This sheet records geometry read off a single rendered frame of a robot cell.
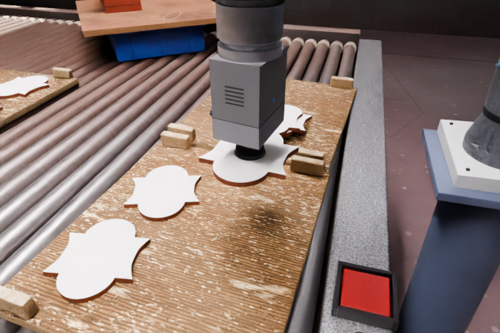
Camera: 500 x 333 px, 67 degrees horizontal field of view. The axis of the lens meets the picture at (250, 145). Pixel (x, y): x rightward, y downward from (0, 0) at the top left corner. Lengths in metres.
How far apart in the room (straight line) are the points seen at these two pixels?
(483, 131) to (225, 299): 0.62
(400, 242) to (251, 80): 1.65
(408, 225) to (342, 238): 1.50
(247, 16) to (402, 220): 1.80
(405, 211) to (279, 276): 1.70
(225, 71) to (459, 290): 0.85
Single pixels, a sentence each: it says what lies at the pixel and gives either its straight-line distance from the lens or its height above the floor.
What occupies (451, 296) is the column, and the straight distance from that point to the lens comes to 1.12.
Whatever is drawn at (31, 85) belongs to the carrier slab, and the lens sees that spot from 1.17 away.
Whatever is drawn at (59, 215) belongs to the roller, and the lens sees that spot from 0.69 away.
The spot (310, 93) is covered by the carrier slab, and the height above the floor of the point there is 0.94.
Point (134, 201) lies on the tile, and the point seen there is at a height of 0.94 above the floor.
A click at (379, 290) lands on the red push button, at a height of 0.93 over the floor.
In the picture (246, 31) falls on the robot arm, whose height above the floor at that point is 1.23.
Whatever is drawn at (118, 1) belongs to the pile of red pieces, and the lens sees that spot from 1.47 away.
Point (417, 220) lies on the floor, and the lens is 2.14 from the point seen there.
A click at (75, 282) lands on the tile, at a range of 0.54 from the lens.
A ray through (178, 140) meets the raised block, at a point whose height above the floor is 0.96.
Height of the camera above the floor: 1.34
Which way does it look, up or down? 32 degrees down
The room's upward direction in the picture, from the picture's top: straight up
